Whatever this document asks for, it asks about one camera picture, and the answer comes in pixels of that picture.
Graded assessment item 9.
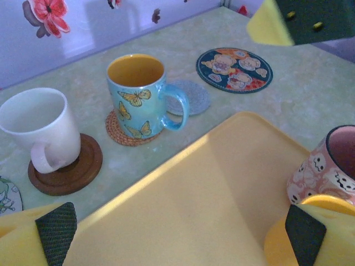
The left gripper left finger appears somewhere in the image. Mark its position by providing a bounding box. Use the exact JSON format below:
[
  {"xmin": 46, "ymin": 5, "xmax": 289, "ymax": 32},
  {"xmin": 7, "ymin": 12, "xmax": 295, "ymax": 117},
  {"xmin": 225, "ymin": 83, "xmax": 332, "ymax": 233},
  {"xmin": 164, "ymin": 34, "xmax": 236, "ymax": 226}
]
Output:
[{"xmin": 0, "ymin": 201, "xmax": 78, "ymax": 266}]

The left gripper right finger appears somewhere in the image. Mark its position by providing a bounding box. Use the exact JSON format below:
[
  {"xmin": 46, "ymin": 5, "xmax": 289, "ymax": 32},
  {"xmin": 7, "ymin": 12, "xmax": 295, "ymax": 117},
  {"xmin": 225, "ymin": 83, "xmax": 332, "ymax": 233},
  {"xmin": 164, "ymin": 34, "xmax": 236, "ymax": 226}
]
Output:
[{"xmin": 285, "ymin": 203, "xmax": 355, "ymax": 266}]

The dark bear print coaster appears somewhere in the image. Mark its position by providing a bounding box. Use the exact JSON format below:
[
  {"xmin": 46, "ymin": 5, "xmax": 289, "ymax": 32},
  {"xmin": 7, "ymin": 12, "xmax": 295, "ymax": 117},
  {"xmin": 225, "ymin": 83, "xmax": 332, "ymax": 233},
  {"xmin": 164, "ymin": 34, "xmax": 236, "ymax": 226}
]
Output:
[{"xmin": 196, "ymin": 48, "xmax": 274, "ymax": 94}]

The pink ghost print mug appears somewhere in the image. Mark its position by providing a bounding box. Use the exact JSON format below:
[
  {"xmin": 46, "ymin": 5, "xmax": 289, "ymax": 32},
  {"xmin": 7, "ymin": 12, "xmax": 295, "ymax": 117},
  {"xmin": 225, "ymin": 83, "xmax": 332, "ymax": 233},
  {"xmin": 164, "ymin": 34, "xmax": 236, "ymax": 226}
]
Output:
[{"xmin": 286, "ymin": 125, "xmax": 355, "ymax": 207}]

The brown wooden round coaster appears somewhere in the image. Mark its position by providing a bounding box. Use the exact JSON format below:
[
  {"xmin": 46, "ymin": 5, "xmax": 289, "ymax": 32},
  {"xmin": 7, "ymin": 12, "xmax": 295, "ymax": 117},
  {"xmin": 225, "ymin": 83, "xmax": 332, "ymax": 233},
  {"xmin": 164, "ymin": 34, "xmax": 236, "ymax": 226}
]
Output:
[{"xmin": 27, "ymin": 132, "xmax": 103, "ymax": 197}]

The blue knitted round coaster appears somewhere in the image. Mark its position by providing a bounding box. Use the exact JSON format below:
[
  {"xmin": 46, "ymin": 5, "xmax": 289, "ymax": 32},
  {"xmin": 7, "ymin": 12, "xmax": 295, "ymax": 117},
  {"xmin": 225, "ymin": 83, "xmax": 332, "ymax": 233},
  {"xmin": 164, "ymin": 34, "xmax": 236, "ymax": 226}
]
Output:
[{"xmin": 165, "ymin": 80, "xmax": 211, "ymax": 116}]

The pale pink white mug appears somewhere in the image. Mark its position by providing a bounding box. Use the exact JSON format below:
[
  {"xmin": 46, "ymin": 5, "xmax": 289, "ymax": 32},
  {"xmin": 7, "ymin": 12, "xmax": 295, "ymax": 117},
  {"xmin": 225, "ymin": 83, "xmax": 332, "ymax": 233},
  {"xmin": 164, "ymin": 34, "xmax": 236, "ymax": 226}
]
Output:
[{"xmin": 0, "ymin": 88, "xmax": 82, "ymax": 174}]

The woven rattan round coaster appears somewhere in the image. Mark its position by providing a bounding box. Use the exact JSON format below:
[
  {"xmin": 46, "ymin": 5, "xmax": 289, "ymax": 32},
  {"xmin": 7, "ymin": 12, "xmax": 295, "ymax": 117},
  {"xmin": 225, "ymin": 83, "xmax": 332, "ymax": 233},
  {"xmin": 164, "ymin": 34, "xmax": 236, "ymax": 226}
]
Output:
[{"xmin": 105, "ymin": 109, "xmax": 164, "ymax": 147}]

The blue butterfly mug yellow inside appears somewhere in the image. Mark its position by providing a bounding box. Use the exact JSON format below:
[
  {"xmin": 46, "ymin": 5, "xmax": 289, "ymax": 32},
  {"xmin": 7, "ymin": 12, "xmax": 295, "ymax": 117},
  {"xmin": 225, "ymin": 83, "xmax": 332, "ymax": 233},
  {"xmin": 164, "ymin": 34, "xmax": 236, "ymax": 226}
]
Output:
[{"xmin": 106, "ymin": 53, "xmax": 190, "ymax": 139}]

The green floral round coaster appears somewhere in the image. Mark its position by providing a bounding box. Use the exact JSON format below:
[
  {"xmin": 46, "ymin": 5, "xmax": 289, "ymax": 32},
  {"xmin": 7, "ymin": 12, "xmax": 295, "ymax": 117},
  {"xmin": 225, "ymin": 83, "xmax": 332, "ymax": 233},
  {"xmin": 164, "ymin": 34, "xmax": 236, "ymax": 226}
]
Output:
[{"xmin": 0, "ymin": 176, "xmax": 24, "ymax": 216}]

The yellow plastic tray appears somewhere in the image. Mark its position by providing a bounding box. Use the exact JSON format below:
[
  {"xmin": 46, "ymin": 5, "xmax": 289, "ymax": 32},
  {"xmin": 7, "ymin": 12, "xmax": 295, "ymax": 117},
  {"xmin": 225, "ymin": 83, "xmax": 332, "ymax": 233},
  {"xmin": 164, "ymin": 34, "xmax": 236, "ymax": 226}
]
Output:
[{"xmin": 62, "ymin": 111, "xmax": 311, "ymax": 266}]

